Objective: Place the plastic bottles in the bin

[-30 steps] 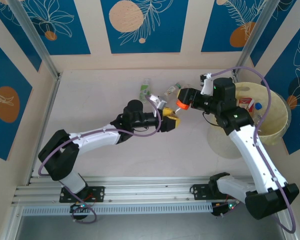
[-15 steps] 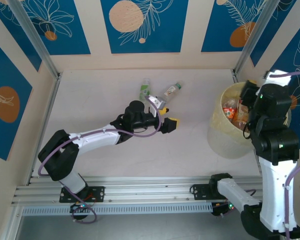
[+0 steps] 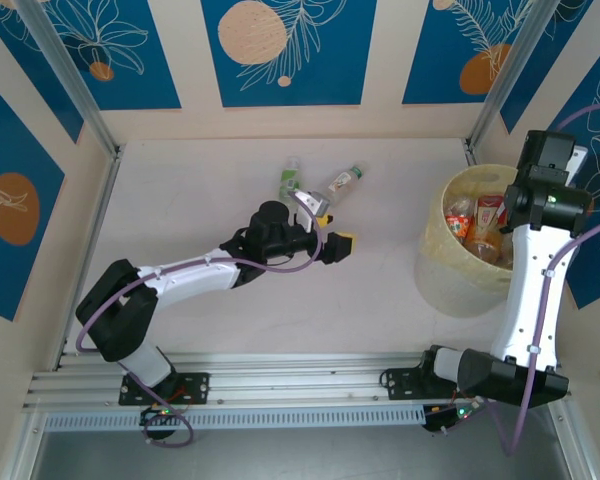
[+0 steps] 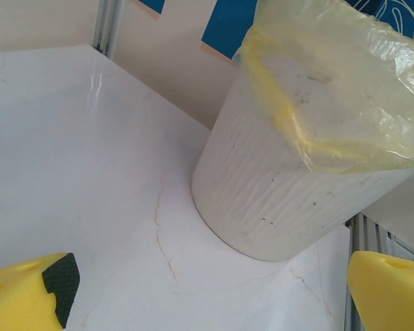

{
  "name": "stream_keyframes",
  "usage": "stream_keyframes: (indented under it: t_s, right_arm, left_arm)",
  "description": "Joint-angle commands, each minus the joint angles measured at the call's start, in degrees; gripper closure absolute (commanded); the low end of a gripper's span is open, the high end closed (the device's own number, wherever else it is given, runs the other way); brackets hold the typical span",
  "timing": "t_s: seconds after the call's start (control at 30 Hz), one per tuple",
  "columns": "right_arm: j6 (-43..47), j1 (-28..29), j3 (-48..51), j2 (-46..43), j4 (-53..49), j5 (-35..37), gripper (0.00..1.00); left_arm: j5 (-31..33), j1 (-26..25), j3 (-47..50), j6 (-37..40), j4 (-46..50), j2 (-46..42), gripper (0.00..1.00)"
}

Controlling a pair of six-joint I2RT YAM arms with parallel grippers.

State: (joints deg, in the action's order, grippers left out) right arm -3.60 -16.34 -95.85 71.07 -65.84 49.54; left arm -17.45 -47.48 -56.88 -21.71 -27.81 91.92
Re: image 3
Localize green cap white label bottle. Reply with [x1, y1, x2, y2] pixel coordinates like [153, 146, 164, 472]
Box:
[312, 164, 367, 206]

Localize orange cap plastic bottle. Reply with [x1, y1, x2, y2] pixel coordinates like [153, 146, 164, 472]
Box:
[444, 212, 474, 244]

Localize yellow plastic bin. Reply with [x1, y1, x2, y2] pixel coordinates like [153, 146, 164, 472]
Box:
[412, 162, 524, 319]

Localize green label plastic bottle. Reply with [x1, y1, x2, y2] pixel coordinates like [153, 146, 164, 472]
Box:
[278, 155, 302, 201]

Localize small circuit board green LED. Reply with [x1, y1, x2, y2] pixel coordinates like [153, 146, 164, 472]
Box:
[422, 402, 481, 434]
[139, 405, 176, 426]

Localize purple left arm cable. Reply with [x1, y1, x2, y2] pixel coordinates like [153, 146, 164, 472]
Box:
[74, 192, 326, 449]

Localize aluminium frame post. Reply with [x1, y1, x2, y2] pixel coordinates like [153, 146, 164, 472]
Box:
[17, 0, 122, 160]
[467, 0, 561, 151]

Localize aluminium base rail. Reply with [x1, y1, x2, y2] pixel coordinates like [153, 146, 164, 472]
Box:
[24, 352, 511, 409]

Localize grey slotted cable duct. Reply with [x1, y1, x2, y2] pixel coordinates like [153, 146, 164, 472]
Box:
[43, 404, 426, 432]

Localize aluminium table edge rail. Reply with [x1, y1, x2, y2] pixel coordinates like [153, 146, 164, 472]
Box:
[54, 149, 124, 374]

